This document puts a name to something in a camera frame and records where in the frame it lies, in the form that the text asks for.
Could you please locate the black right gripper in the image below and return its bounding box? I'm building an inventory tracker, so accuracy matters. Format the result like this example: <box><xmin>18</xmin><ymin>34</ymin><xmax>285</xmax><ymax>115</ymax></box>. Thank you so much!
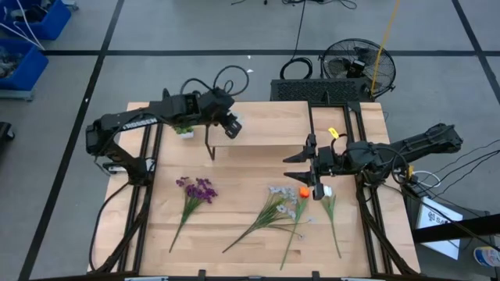
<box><xmin>283</xmin><ymin>133</ymin><xmax>337</xmax><ymax>188</ymax></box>

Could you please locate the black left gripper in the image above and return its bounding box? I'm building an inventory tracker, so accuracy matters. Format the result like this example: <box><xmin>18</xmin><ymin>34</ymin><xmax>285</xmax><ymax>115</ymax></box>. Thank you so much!
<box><xmin>201</xmin><ymin>87</ymin><xmax>243</xmax><ymax>140</ymax></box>

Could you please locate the orange artificial tulip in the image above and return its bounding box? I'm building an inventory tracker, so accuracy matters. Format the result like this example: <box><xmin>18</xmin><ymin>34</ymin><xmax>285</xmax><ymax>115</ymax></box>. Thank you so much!
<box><xmin>279</xmin><ymin>186</ymin><xmax>311</xmax><ymax>272</ymax></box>

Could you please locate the white artificial tulip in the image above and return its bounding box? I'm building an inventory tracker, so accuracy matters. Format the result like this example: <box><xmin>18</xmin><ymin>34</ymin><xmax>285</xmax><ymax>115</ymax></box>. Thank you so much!
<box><xmin>320</xmin><ymin>185</ymin><xmax>343</xmax><ymax>260</ymax></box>

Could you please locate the pale grey artificial flower bunch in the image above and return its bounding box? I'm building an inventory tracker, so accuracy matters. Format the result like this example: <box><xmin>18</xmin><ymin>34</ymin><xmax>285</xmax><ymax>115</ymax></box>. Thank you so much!
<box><xmin>221</xmin><ymin>185</ymin><xmax>316</xmax><ymax>254</ymax></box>

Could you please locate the purple artificial flower bunch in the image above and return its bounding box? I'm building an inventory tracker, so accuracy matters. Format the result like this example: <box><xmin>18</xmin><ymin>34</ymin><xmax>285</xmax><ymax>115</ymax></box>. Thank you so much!
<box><xmin>168</xmin><ymin>176</ymin><xmax>219</xmax><ymax>254</ymax></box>

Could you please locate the wooden shelf with black legs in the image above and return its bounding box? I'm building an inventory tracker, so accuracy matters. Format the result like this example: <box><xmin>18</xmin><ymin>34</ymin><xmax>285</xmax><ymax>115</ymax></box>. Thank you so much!
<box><xmin>202</xmin><ymin>101</ymin><xmax>313</xmax><ymax>162</ymax></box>

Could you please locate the green plant in white pot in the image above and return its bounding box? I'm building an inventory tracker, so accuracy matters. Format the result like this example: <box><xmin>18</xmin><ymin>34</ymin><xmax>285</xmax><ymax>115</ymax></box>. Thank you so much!
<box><xmin>173</xmin><ymin>123</ymin><xmax>195</xmax><ymax>141</ymax></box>

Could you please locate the black perforated computer case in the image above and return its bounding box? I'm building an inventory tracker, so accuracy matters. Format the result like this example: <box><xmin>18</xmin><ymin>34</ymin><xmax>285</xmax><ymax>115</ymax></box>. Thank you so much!
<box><xmin>270</xmin><ymin>77</ymin><xmax>373</xmax><ymax>104</ymax></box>

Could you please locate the black floor fan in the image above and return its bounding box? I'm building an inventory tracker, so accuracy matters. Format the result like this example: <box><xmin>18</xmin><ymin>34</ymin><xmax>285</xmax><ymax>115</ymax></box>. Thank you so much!
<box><xmin>319</xmin><ymin>37</ymin><xmax>397</xmax><ymax>100</ymax></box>

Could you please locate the white printed sign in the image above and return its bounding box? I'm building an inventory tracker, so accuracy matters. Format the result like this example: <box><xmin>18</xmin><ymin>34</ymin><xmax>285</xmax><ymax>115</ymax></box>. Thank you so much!
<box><xmin>415</xmin><ymin>195</ymin><xmax>464</xmax><ymax>261</ymax></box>

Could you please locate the black beam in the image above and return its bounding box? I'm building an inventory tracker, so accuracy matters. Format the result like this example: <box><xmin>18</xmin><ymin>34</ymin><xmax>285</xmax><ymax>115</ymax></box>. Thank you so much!
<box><xmin>412</xmin><ymin>212</ymin><xmax>500</xmax><ymax>244</ymax></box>

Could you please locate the blue and white canister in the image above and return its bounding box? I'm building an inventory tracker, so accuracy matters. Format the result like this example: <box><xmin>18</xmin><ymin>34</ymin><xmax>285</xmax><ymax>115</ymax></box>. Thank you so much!
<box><xmin>473</xmin><ymin>245</ymin><xmax>500</xmax><ymax>269</ymax></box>

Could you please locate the blue storage bin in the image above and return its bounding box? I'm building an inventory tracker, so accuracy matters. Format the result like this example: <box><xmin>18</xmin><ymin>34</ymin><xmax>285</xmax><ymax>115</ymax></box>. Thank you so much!
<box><xmin>0</xmin><ymin>38</ymin><xmax>50</xmax><ymax>93</ymax></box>
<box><xmin>0</xmin><ymin>0</ymin><xmax>73</xmax><ymax>41</ymax></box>

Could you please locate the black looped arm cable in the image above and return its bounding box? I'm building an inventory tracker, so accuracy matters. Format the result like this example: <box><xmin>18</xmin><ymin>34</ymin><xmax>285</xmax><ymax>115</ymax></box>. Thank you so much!
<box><xmin>179</xmin><ymin>65</ymin><xmax>251</xmax><ymax>98</ymax></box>

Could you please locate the coiled black floor cable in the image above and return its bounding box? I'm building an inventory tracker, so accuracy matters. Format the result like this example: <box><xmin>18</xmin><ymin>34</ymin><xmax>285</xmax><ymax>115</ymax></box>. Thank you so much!
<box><xmin>279</xmin><ymin>0</ymin><xmax>314</xmax><ymax>81</ymax></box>

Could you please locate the white cable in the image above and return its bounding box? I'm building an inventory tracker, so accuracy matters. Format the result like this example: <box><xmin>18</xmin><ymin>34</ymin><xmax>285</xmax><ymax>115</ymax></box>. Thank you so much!
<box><xmin>409</xmin><ymin>169</ymin><xmax>442</xmax><ymax>189</ymax></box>

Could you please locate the black aluminium table frame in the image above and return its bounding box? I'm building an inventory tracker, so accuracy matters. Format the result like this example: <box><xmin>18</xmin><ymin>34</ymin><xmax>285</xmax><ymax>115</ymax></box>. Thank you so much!
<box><xmin>87</xmin><ymin>100</ymin><xmax>421</xmax><ymax>281</ymax></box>

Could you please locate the yellow hanging cable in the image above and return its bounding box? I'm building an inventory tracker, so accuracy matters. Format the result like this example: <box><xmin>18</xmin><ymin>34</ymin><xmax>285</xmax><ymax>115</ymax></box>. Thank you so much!
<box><xmin>370</xmin><ymin>0</ymin><xmax>402</xmax><ymax>95</ymax></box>

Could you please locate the black left arm base cable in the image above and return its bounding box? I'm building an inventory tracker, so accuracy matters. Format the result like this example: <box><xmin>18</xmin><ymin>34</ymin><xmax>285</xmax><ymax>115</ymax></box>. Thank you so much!
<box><xmin>88</xmin><ymin>180</ymin><xmax>130</xmax><ymax>272</ymax></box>

